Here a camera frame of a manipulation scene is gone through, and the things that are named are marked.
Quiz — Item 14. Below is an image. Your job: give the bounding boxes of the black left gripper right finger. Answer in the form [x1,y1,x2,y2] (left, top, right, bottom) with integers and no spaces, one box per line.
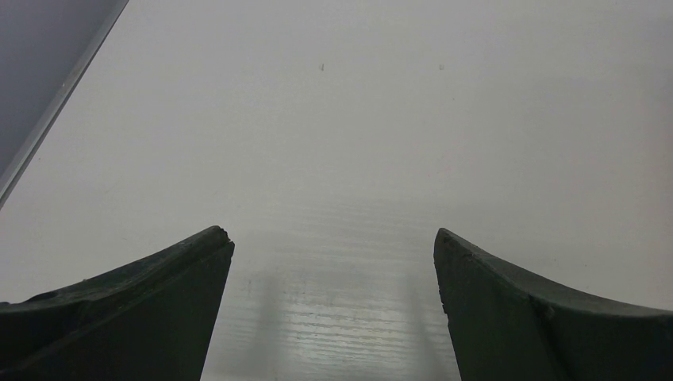
[433,228,672,380]

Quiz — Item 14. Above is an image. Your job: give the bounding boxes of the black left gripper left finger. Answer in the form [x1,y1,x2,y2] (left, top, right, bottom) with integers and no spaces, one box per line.
[1,225,235,380]

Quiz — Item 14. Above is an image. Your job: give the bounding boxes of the aluminium table edge rail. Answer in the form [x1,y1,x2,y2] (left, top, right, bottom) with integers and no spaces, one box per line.
[1,1,127,202]

